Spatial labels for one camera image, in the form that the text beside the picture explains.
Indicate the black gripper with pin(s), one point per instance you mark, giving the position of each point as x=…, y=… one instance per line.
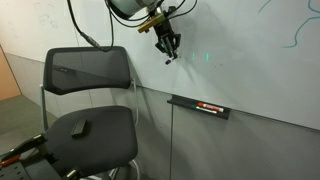
x=163, y=30

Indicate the black whiteboard marker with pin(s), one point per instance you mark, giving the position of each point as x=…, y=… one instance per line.
x=170, y=51

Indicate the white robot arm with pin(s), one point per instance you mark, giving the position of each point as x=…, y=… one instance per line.
x=125, y=9

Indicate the green whiteboard marker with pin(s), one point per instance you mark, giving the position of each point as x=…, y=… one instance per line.
x=204, y=109

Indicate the red whiteboard marker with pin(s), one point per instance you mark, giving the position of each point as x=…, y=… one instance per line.
x=212, y=107

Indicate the black marker tray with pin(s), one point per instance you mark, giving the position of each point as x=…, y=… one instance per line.
x=197, y=105

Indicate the black mesh office chair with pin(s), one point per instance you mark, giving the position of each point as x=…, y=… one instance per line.
x=110, y=141

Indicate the large white whiteboard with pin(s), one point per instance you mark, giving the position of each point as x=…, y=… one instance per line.
x=256, y=56

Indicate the black whiteboard eraser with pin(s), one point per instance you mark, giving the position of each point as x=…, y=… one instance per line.
x=79, y=129

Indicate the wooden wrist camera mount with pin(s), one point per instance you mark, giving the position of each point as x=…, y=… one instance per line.
x=155, y=20

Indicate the black clamp with orange handle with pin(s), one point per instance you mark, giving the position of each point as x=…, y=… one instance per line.
x=14, y=154

